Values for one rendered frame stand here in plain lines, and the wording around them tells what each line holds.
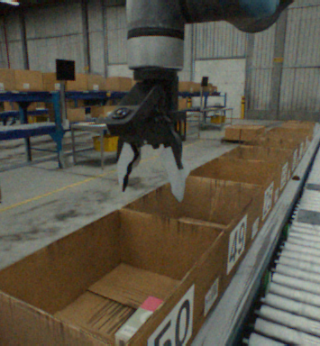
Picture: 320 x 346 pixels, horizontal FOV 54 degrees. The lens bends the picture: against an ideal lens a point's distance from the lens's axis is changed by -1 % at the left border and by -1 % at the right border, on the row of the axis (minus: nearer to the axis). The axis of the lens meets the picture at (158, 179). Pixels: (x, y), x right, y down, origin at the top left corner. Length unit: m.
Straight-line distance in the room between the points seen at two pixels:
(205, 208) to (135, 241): 0.40
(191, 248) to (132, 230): 0.17
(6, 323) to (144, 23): 0.50
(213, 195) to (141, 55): 0.74
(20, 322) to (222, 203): 0.79
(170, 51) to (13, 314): 0.46
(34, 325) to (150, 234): 0.39
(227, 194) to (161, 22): 0.74
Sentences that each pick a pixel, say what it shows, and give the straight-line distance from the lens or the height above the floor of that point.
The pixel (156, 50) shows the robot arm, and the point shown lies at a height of 1.40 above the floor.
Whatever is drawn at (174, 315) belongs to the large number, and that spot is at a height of 1.01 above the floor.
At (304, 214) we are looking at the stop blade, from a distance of 1.67.
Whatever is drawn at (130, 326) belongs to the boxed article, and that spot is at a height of 0.92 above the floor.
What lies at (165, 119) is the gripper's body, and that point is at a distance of 0.49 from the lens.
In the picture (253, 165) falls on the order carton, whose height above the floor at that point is 1.03.
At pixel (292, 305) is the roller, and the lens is 1.06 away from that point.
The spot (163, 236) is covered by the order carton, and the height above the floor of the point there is 1.00.
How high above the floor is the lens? 1.35
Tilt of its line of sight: 16 degrees down
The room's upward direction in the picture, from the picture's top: straight up
